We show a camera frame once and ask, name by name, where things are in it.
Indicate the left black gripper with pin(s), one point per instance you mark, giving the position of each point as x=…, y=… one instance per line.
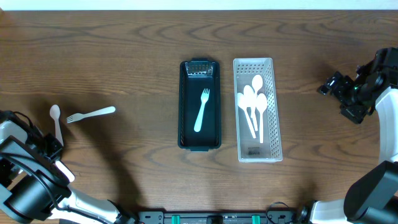
x=51, y=145

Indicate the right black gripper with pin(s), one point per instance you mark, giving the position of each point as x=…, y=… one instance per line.
x=355, y=116

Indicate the white plastic spoon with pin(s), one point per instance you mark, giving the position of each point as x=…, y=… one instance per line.
x=261, y=105
x=249, y=95
x=242, y=103
x=55, y=115
x=257, y=83

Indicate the white plastic fork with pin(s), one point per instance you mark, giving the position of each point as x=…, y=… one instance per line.
x=79, y=116
x=65, y=170
x=204, y=98

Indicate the clear perforated plastic basket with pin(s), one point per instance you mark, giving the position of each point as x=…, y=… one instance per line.
x=251, y=150

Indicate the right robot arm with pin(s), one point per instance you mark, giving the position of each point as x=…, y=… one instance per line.
x=373, y=197

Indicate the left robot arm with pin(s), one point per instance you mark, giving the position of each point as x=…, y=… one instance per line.
x=35, y=185

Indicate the black plastic basket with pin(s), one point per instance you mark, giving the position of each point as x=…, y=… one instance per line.
x=195, y=76

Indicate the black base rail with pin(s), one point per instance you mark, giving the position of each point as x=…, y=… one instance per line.
x=276, y=213

